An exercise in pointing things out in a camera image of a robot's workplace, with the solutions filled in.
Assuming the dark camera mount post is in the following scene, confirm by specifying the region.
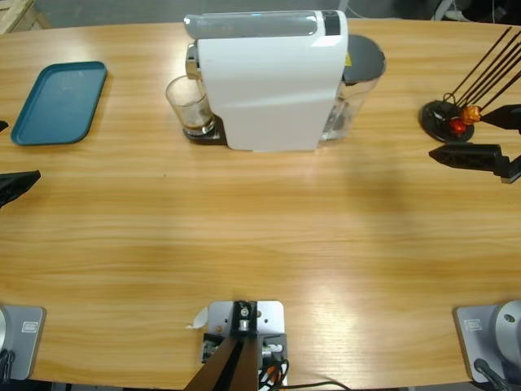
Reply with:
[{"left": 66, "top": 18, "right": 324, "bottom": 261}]
[{"left": 182, "top": 300, "right": 260, "bottom": 391}]

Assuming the orange coffee capsule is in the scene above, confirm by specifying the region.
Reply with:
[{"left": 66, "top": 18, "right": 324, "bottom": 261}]
[{"left": 462, "top": 104, "right": 484, "bottom": 125}]

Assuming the blue plastic tray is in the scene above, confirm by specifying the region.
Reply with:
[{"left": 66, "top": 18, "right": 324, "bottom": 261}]
[{"left": 10, "top": 60, "right": 109, "bottom": 147}]

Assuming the silver coffee machine lever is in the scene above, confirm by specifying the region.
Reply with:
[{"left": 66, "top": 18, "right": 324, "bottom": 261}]
[{"left": 182, "top": 11, "right": 321, "bottom": 40}]

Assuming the white capsule coffee machine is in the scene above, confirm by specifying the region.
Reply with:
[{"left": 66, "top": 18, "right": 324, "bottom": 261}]
[{"left": 186, "top": 10, "right": 349, "bottom": 155}]

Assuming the clear drinking glass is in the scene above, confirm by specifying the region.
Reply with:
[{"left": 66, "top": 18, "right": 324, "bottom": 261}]
[{"left": 164, "top": 75, "right": 217, "bottom": 139}]

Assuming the clear water tank grey lid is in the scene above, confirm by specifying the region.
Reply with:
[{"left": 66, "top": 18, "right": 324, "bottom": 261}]
[{"left": 318, "top": 34, "right": 387, "bottom": 148}]

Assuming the black capsule holder with rods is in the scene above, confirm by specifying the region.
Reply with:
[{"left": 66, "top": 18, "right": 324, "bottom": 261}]
[{"left": 418, "top": 26, "right": 521, "bottom": 144}]

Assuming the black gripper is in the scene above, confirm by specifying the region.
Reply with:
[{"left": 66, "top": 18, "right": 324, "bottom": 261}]
[{"left": 428, "top": 104, "right": 521, "bottom": 184}]

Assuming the white metal frame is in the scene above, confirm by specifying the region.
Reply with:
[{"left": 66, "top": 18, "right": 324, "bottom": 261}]
[{"left": 431, "top": 0, "right": 521, "bottom": 24}]

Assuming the black power cable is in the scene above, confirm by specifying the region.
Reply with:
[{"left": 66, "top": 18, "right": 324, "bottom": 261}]
[{"left": 284, "top": 380, "right": 351, "bottom": 391}]

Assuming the white tape scrap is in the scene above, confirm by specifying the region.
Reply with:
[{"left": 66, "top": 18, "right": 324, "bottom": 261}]
[{"left": 186, "top": 307, "right": 209, "bottom": 330}]

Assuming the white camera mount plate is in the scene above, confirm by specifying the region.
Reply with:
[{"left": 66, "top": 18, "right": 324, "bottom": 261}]
[{"left": 202, "top": 300, "right": 289, "bottom": 387}]

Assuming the black arm base cable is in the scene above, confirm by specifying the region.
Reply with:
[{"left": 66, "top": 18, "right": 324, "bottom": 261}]
[
  {"left": 0, "top": 349, "right": 16, "bottom": 382},
  {"left": 474, "top": 358, "right": 512, "bottom": 391}
]

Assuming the orange cable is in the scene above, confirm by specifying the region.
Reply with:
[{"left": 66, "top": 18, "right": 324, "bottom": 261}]
[{"left": 260, "top": 360, "right": 290, "bottom": 386}]

